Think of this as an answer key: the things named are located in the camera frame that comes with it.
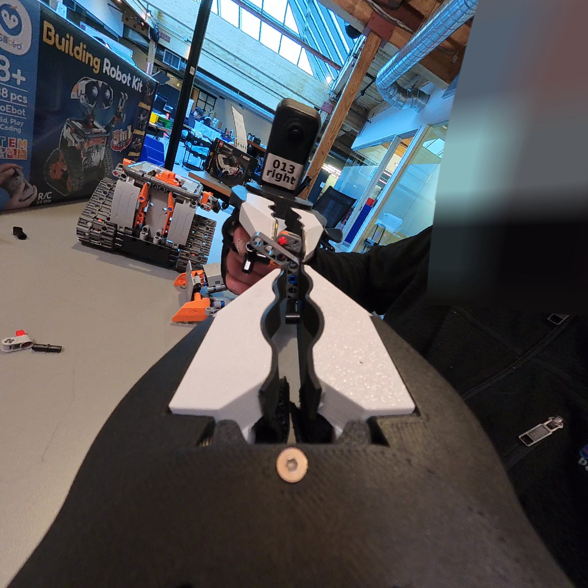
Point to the small black toy piece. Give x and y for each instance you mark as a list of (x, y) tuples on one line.
[(19, 233)]

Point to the person's right hand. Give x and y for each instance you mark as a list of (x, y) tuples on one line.
[(239, 275)]

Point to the tracked toy robot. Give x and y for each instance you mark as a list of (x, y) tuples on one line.
[(147, 211)]

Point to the wooden workbench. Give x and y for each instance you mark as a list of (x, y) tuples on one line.
[(209, 181)]

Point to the grey office chair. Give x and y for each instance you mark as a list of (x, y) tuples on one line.
[(337, 211)]

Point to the grey connector with red pin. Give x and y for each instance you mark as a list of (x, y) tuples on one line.
[(16, 342)]

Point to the person's right forearm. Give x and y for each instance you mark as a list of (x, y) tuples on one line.
[(376, 271)]

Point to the dark grey angled toy beam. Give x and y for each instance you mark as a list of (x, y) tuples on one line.
[(271, 248)]

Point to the small black toy pin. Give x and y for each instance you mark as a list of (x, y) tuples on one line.
[(47, 347)]

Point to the small blue bin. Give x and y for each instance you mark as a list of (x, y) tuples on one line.
[(152, 151)]

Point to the black toy car box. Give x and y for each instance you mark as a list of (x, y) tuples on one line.
[(229, 163)]

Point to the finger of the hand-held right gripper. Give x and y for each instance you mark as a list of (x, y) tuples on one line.
[(312, 239), (259, 220)]

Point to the blue robot kit box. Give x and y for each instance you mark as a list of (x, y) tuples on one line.
[(78, 105)]

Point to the silver ventilation duct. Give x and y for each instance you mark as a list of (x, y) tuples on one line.
[(422, 46)]

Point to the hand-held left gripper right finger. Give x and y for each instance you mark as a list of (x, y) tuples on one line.
[(363, 367)]

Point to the wooden post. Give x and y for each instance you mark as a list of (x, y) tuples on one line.
[(344, 105)]

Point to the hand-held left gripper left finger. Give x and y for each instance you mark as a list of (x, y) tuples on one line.
[(220, 367)]

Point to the black pole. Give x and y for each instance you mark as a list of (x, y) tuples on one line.
[(188, 82)]

